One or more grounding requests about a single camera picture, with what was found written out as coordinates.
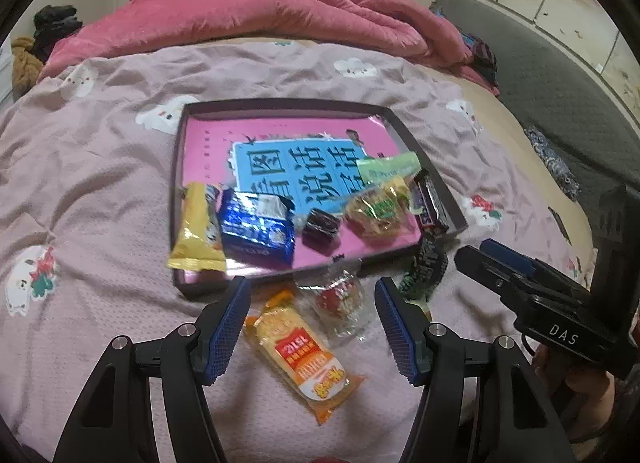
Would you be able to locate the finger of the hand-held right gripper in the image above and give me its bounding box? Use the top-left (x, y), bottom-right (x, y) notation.
top-left (479, 238), bottom-right (593, 290)
top-left (454, 244), bottom-right (541, 304)

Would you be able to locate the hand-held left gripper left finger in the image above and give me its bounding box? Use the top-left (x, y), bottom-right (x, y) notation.
top-left (52, 275), bottom-right (252, 463)

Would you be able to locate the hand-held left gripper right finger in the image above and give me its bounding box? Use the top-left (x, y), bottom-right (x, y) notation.
top-left (374, 277), bottom-right (571, 463)

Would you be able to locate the dark shallow cardboard tray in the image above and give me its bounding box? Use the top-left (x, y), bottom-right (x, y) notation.
top-left (170, 98), bottom-right (468, 301)

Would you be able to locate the black snack packet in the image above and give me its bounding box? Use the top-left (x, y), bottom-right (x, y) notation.
top-left (397, 238), bottom-right (448, 301)

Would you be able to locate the clear red snack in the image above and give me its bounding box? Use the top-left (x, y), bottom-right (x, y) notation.
top-left (295, 263), bottom-right (371, 339)

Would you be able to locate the orange yellow biscuit packet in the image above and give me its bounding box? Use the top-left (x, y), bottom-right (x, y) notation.
top-left (243, 289), bottom-right (366, 425)

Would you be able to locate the brown chocolate bar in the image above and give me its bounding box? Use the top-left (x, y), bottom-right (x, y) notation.
top-left (410, 169), bottom-right (450, 236)

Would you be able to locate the blue snack packet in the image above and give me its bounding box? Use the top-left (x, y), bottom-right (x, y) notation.
top-left (217, 188), bottom-right (297, 264)

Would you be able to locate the yellow snack packet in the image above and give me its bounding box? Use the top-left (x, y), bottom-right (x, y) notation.
top-left (166, 182), bottom-right (227, 273)

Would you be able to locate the yellow green cracker packet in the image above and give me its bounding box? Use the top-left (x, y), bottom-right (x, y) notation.
top-left (345, 177), bottom-right (418, 239)

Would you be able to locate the dark purple candy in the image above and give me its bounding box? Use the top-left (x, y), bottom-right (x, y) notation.
top-left (301, 208), bottom-right (342, 248)

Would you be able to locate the clear green-topped candy bag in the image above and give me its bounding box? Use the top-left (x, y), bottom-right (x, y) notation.
top-left (356, 152), bottom-right (422, 189)

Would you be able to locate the person's right hand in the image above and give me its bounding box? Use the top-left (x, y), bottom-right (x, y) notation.
top-left (532, 343), bottom-right (618, 439)

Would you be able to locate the dark floral cloth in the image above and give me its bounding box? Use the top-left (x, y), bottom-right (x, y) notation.
top-left (524, 126), bottom-right (581, 199)

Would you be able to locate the tan mattress sheet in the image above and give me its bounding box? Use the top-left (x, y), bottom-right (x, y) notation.
top-left (450, 70), bottom-right (596, 254)

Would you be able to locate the grey padded headboard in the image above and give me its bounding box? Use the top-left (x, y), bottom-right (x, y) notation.
top-left (430, 0), bottom-right (640, 224)

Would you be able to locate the pink book with blue label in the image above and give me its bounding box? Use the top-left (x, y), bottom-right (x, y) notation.
top-left (182, 113), bottom-right (426, 274)

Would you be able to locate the colourful clothes pile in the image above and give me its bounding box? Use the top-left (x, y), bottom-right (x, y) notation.
top-left (430, 6), bottom-right (498, 89)

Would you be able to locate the printed pink bedsheet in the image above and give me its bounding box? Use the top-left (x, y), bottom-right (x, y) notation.
top-left (0, 38), bottom-right (596, 463)

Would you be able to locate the pink quilt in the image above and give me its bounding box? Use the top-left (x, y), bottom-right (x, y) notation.
top-left (39, 0), bottom-right (501, 99)

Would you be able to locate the brown knit blanket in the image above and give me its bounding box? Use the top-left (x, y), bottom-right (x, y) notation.
top-left (11, 36), bottom-right (43, 99)

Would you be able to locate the dark clothes pile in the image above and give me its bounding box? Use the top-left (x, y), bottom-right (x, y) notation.
top-left (32, 4), bottom-right (83, 51)

